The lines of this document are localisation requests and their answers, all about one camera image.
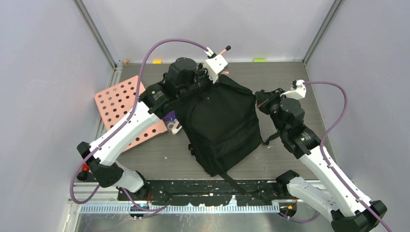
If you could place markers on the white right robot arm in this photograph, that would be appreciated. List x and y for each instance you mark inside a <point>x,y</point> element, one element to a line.
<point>343,204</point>

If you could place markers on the pink perforated stand plate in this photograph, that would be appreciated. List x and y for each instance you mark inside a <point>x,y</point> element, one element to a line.
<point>115,102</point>

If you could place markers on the aluminium slotted rail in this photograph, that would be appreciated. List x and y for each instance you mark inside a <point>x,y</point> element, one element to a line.
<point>122,208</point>

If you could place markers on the small wooden block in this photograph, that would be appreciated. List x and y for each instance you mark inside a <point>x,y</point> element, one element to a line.
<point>126,62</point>

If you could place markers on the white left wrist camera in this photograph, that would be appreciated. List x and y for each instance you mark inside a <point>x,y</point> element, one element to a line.
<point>215,66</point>

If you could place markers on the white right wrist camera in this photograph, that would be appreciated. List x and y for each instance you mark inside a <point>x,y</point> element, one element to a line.
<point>297,91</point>

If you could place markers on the red black stamp toy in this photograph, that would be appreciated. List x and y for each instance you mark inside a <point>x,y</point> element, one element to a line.
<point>83,174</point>

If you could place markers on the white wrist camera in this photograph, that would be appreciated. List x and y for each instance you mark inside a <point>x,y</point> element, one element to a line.
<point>215,66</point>
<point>297,91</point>

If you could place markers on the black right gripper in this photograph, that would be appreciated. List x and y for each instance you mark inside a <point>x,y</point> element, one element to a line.
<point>265,99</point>

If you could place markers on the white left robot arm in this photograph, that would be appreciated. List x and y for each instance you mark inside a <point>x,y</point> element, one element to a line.
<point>184,79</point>

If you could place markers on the black student backpack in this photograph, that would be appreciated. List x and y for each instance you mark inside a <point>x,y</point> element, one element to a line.
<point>222,127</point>

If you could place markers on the purple plastic stapler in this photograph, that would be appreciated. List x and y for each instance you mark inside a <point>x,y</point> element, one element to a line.
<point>170,119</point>

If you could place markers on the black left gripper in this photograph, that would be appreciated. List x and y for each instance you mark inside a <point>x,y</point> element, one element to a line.
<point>203,71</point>

